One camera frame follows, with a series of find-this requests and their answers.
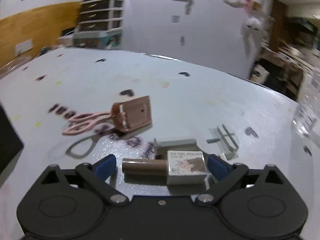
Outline white plush toy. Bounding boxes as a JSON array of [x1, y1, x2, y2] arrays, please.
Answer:
[[241, 16, 262, 34]]

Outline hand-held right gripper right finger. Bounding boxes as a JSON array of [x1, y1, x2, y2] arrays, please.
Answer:
[[194, 154, 285, 204]]

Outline white wall socket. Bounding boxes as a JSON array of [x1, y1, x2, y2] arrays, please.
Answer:
[[15, 39, 34, 54]]

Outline pink scissors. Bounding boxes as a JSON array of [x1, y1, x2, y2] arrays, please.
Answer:
[[62, 111, 114, 136]]

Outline black storage box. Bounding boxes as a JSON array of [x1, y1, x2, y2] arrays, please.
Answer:
[[0, 104, 25, 174]]

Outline clear plastic water bottle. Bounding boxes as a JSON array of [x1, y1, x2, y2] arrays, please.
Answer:
[[292, 97, 320, 145]]

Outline clear acrylic piece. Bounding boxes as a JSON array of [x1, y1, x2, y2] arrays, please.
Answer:
[[207, 124, 239, 160]]

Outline white drawer unit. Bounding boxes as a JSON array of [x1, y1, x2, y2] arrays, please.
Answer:
[[79, 0, 125, 32]]

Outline colourful printed storage box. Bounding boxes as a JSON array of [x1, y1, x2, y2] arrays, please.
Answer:
[[74, 30, 123, 49]]

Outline brown-capped nail polish bottle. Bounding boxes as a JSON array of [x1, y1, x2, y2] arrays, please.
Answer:
[[122, 150, 208, 186]]

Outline grey nail polish bottle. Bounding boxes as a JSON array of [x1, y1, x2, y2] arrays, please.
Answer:
[[153, 137, 198, 154]]

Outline hanging cord ornament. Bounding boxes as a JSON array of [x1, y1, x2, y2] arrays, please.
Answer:
[[180, 0, 194, 47]]

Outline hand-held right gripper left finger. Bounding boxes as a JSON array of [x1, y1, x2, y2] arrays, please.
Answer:
[[39, 154, 130, 204]]

